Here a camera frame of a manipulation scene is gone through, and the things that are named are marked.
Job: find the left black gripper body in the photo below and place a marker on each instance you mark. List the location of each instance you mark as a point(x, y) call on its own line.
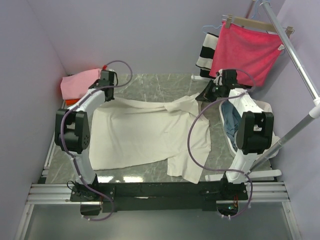
point(111, 98)

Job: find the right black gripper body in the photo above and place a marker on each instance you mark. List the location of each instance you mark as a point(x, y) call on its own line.
point(220, 95)

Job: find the cream white t-shirt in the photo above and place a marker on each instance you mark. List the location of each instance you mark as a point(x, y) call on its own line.
point(126, 133)

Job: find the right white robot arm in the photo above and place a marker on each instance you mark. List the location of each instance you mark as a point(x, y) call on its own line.
point(254, 129)

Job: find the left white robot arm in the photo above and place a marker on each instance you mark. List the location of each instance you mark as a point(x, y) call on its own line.
point(72, 130)

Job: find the black white striped cloth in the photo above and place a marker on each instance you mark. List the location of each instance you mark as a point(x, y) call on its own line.
point(205, 59)

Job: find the blue grey garment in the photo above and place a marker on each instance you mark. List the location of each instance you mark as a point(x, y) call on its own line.
point(231, 119)

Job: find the red hanging towel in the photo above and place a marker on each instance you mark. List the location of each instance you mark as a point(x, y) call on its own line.
point(251, 51)

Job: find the folded pink t-shirt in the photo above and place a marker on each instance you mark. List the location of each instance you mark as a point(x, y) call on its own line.
point(76, 86)

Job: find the folded orange t-shirt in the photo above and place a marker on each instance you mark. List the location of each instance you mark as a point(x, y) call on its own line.
point(71, 102)

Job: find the wooden clip hanger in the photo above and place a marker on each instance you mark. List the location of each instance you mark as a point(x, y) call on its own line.
point(248, 23)

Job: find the silver clothes rack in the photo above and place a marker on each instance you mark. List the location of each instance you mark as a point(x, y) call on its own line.
point(285, 91)

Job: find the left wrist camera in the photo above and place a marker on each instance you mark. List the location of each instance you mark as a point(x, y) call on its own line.
point(107, 68)

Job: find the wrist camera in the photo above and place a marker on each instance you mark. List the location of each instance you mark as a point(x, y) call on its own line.
point(219, 80)
point(107, 68)

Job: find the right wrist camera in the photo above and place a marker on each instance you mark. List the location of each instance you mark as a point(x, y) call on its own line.
point(219, 80)

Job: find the aluminium frame rail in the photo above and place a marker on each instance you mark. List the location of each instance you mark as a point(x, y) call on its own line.
point(156, 211)

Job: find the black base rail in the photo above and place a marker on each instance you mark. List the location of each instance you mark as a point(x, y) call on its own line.
point(146, 196)

